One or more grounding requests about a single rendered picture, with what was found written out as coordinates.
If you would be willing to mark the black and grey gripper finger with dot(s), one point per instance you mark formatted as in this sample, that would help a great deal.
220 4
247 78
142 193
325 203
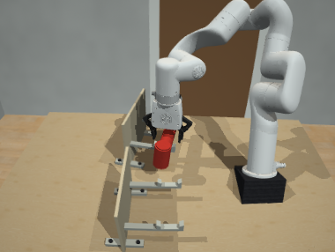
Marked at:
149 124
183 129

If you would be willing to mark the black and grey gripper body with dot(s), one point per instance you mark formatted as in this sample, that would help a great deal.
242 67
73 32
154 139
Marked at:
167 117

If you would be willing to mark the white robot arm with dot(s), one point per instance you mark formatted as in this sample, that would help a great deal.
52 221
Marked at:
265 98

